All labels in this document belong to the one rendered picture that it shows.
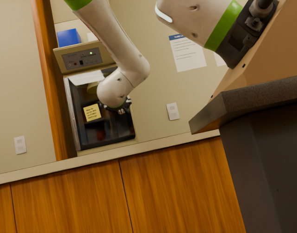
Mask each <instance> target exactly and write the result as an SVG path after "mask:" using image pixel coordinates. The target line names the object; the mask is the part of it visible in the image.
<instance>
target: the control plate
mask: <svg viewBox="0 0 297 233"><path fill-rule="evenodd" d="M90 52H92V54H90ZM82 54H84V55H82ZM62 58H63V61H64V64H65V67H66V69H67V70H70V69H75V68H80V67H85V66H90V65H94V64H99V63H103V62H102V58H101V55H100V51H99V48H98V47H97V48H93V49H87V50H83V51H78V52H73V53H69V54H64V55H62ZM95 58H96V60H95ZM81 60H82V61H83V65H80V62H79V61H81ZM90 60H92V61H90ZM86 61H87V62H86ZM74 63H77V65H74ZM69 64H70V65H71V66H69Z"/></svg>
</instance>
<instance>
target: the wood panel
mask: <svg viewBox="0 0 297 233"><path fill-rule="evenodd" d="M30 2H31V10H32V15H33V22H34V27H35V33H36V39H37V47H38V52H39V58H40V64H41V70H42V76H43V84H44V89H45V95H46V101H47V107H48V113H49V120H50V126H51V132H52V138H53V143H54V150H55V155H56V161H60V160H64V159H70V158H74V157H77V151H76V150H75V145H74V138H73V132H72V127H71V121H70V116H69V111H68V104H67V98H66V93H65V87H64V82H63V74H62V73H61V70H60V68H59V65H58V62H57V60H56V57H55V54H54V51H53V49H56V48H58V44H57V38H56V31H55V26H54V20H53V15H52V10H51V4H50V0H30Z"/></svg>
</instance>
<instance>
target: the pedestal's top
mask: <svg viewBox="0 0 297 233"><path fill-rule="evenodd" d="M292 103H297V76H294V77H289V78H284V79H280V80H274V81H269V82H265V83H260V84H256V85H251V86H245V87H240V88H236V89H231V90H227V91H222V92H220V93H219V94H218V95H217V96H216V97H214V98H213V99H212V100H211V101H210V102H209V103H208V104H207V105H206V106H205V107H204V108H203V109H202V110H201V111H200V112H198V113H197V114H196V115H195V116H194V117H193V118H192V119H191V120H190V121H189V126H190V131H191V134H192V135H194V134H199V133H203V132H207V131H212V130H216V129H219V127H221V126H223V125H225V124H227V123H229V122H231V121H233V120H235V119H237V118H239V117H241V116H243V115H245V114H247V113H250V112H254V111H259V110H265V109H269V108H273V107H278V106H282V105H287V104H292Z"/></svg>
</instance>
